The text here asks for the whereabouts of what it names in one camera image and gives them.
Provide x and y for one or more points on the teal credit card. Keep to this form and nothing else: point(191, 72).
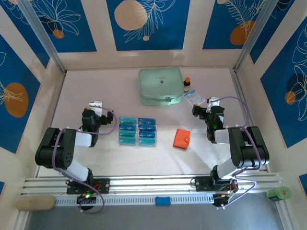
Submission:
point(128, 134)
point(147, 141)
point(128, 120)
point(128, 141)

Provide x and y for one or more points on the orange card holder wallet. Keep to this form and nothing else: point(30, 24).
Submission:
point(181, 139)

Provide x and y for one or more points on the group of blue wipe packets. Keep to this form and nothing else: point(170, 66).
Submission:
point(137, 133)

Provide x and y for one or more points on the blue credit card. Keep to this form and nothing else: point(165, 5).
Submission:
point(128, 127)
point(146, 128)
point(147, 134)
point(146, 121)

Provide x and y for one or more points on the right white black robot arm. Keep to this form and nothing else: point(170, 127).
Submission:
point(249, 148)

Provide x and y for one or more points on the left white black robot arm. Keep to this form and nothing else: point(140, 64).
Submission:
point(60, 151)

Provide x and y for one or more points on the white blue sachet packet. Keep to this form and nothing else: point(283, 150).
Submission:
point(194, 97)

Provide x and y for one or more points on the small brown bottle orange cap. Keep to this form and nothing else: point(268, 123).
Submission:
point(187, 86)

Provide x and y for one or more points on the mint green zip pouch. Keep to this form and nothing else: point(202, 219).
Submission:
point(159, 83)

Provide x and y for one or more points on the black electronics box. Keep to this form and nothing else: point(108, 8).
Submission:
point(87, 200)
point(220, 200)

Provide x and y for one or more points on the blue bone-shaped block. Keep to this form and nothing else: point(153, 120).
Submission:
point(162, 201)

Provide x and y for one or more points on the green tape roll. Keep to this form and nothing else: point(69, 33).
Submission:
point(278, 193)

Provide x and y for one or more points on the beige oblong sponge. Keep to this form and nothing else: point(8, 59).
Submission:
point(36, 203)

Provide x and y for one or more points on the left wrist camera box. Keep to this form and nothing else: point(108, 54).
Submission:
point(95, 105)

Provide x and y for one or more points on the aluminium side rail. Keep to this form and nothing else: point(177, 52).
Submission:
point(241, 91)

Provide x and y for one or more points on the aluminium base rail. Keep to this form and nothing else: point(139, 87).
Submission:
point(148, 184)

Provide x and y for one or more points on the aluminium frame post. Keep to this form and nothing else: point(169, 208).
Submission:
point(255, 36)
point(43, 36)

